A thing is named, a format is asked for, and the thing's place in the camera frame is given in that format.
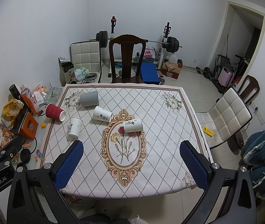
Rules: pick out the blue bench pad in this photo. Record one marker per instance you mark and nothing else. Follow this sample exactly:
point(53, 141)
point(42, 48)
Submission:
point(148, 74)

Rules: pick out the pink suitcase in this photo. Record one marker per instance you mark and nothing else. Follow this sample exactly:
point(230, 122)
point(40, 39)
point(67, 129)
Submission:
point(225, 78)

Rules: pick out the cardboard box on floor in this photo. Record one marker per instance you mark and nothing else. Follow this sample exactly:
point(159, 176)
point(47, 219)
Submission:
point(172, 70)

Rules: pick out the white padded chair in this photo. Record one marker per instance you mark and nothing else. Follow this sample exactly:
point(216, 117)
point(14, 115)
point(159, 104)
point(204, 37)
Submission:
point(227, 117)
point(87, 54)

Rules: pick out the white padded chair right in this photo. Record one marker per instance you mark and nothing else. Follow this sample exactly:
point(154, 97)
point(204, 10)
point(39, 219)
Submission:
point(227, 117)

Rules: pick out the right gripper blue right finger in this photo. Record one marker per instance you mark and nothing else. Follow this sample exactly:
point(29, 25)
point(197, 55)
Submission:
point(197, 164)

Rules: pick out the floral diamond pattern tablecloth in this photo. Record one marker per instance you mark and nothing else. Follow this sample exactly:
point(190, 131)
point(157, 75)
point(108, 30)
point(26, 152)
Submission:
point(120, 165)

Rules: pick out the white padded chair back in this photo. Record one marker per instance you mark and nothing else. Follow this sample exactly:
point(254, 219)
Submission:
point(87, 54)

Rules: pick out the grey ribbed cup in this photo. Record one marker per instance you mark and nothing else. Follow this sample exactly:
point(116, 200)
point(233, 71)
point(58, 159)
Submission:
point(89, 99)

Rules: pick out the black round lid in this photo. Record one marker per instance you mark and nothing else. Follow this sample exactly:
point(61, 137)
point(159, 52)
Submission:
point(25, 156)

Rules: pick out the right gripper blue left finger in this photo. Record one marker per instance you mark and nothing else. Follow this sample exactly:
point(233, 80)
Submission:
point(66, 163)

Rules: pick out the dark wooden chair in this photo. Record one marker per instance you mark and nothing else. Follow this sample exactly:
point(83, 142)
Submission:
point(127, 43)
point(249, 89)

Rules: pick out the orange box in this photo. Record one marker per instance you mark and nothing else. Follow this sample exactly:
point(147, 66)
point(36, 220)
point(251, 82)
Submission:
point(25, 125)

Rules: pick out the white paper cup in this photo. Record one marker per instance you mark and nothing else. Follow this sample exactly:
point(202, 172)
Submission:
point(74, 127)
point(132, 126)
point(101, 114)

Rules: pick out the white red plastic bag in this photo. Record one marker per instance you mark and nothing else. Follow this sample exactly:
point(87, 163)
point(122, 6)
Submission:
point(150, 53)

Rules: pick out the yellow plastic bag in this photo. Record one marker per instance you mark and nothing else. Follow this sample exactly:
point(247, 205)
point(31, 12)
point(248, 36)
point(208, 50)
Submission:
point(10, 112)

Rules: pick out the red ribbed paper cup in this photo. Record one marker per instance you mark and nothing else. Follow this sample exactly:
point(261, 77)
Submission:
point(55, 113)

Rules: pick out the black bottle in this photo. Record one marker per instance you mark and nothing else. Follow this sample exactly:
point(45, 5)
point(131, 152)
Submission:
point(16, 94)

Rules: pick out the dark wooden chair far right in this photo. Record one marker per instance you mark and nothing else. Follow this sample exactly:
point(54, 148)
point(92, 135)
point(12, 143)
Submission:
point(249, 89)

